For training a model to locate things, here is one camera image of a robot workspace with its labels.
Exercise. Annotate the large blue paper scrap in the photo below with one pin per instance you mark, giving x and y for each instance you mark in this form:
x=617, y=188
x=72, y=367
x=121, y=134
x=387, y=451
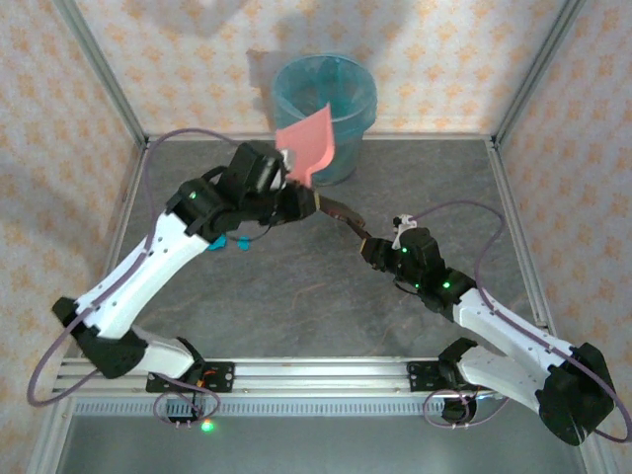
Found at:
x=218, y=243

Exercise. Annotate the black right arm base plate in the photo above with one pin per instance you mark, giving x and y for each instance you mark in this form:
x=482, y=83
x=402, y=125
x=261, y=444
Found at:
x=419, y=377

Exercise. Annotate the aluminium frame post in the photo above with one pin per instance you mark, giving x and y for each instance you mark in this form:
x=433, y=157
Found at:
x=538, y=74
x=103, y=79

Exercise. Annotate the aluminium table side rail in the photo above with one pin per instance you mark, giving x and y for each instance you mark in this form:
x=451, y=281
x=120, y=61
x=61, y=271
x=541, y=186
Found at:
x=508, y=197
x=129, y=197

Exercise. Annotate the small blue paper scrap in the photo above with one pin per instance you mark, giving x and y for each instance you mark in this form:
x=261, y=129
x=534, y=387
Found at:
x=242, y=245

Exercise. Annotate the blue mesh trash bin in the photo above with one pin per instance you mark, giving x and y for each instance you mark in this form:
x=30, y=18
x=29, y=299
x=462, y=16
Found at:
x=345, y=163

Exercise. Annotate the aluminium frame leg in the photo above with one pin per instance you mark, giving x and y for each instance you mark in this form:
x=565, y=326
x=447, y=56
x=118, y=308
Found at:
x=49, y=439
x=597, y=461

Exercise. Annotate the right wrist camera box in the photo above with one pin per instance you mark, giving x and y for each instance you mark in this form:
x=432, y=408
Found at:
x=407, y=227

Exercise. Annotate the blue plastic bin liner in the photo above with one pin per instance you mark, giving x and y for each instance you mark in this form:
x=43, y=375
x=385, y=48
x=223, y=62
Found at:
x=355, y=99

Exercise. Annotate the short aluminium table edge rail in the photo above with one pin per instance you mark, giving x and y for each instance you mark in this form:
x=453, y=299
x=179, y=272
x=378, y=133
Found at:
x=419, y=137

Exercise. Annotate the pink plastic dustpan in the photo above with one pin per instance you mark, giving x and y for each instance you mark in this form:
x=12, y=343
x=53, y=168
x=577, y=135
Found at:
x=306, y=143

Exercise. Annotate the brown hand brush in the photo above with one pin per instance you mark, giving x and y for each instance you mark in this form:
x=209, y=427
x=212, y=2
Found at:
x=340, y=210

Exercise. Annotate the long aluminium mounting rail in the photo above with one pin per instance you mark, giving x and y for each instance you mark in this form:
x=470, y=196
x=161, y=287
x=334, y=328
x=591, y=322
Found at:
x=321, y=375

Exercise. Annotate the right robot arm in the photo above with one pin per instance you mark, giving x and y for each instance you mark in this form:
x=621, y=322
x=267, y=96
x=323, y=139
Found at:
x=503, y=336

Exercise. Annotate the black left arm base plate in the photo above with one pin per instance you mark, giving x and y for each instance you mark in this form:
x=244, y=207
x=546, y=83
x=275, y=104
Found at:
x=224, y=377

